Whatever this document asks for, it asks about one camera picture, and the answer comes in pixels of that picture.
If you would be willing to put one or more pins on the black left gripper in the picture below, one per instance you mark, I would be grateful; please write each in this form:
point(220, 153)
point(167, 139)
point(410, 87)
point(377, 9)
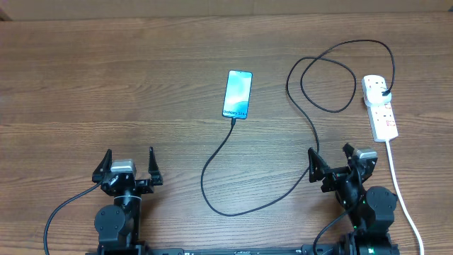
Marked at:
point(146, 187)

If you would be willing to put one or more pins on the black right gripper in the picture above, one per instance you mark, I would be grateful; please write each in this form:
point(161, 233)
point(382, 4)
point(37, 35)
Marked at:
point(317, 169)

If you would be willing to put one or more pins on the blue Galaxy smartphone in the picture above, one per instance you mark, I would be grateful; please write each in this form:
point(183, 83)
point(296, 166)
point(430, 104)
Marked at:
point(237, 94)

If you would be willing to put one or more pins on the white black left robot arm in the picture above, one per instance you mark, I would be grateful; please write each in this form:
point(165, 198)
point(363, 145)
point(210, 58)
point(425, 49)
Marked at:
point(118, 225)

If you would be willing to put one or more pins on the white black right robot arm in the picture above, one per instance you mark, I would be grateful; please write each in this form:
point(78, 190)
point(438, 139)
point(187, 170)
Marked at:
point(371, 211)

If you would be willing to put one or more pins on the white charger plug adapter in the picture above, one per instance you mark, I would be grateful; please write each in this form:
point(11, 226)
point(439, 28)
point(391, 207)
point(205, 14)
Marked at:
point(373, 96)

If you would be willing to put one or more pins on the white power strip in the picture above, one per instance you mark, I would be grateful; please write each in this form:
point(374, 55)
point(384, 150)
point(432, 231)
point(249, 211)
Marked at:
point(382, 120)

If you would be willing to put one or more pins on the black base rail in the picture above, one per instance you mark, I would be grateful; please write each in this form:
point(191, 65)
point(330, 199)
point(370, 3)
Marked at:
point(240, 251)

